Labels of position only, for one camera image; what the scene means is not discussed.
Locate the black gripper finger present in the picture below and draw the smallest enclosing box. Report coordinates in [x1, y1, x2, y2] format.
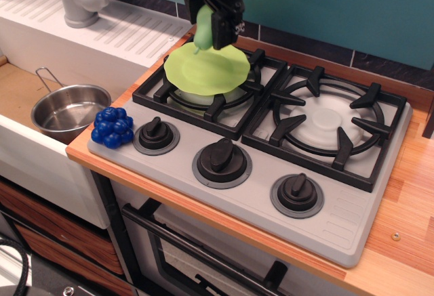
[212, 11, 245, 49]
[184, 0, 204, 24]

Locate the green toy pear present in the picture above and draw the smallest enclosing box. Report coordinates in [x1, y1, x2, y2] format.
[193, 5, 213, 54]

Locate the blue toy blueberry cluster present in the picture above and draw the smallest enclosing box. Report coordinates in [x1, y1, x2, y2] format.
[91, 106, 134, 149]

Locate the lime green plastic plate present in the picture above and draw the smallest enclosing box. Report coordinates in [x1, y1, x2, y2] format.
[163, 42, 250, 96]

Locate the white toy sink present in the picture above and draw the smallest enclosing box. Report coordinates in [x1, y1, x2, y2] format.
[1, 0, 191, 229]

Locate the small steel pot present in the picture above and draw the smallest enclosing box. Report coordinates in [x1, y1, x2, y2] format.
[31, 84, 111, 144]

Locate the black left burner grate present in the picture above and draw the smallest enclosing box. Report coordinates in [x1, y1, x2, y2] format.
[132, 45, 288, 140]

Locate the black burner grate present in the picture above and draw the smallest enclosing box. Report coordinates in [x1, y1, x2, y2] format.
[132, 45, 288, 140]
[242, 65, 411, 192]

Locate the black left stove knob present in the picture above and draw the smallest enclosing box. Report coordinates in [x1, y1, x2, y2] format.
[133, 117, 180, 156]

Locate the black stove knob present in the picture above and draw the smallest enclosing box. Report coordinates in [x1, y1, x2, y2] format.
[133, 117, 180, 156]
[270, 173, 325, 219]
[192, 138, 253, 190]

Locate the black middle stove knob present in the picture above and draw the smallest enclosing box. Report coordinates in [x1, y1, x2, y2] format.
[192, 138, 253, 190]

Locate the black right burner grate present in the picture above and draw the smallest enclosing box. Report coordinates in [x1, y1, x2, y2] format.
[242, 65, 411, 192]

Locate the grey toy stove top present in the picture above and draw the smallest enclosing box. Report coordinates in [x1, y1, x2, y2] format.
[87, 34, 414, 269]

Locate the black right stove knob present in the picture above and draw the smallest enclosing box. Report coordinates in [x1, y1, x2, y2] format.
[270, 173, 325, 219]

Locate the toy oven door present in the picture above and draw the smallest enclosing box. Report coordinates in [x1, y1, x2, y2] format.
[112, 182, 350, 295]

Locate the wooden drawer front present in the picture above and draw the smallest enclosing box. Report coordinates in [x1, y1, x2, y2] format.
[1, 177, 133, 295]

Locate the black oven door handle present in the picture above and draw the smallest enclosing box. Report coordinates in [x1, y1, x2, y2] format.
[121, 204, 288, 295]

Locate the black braided cable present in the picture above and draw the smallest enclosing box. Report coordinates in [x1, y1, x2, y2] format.
[0, 238, 33, 296]

